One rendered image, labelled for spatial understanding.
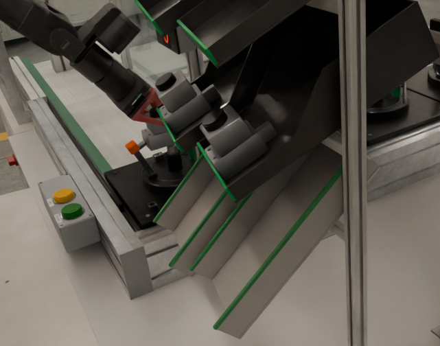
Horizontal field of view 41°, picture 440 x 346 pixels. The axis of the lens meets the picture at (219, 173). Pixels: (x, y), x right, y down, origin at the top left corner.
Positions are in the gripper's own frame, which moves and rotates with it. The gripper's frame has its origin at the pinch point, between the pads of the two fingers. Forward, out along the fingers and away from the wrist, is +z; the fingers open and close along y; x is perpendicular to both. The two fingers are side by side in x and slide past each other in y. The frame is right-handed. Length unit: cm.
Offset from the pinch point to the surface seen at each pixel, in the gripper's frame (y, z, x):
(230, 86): -26.4, -8.7, -10.7
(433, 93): -2, 50, -45
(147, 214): -10.0, 5.5, 14.8
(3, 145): 281, 76, 87
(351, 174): -53, -6, -10
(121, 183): 4.4, 5.4, 15.3
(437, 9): 302, 305, -223
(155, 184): -3.8, 6.5, 10.3
